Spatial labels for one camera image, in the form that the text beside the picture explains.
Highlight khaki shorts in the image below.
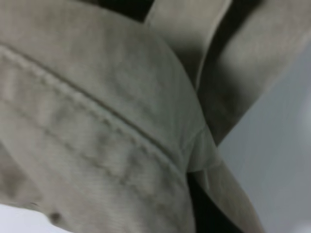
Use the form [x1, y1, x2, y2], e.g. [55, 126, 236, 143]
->
[0, 0, 311, 233]

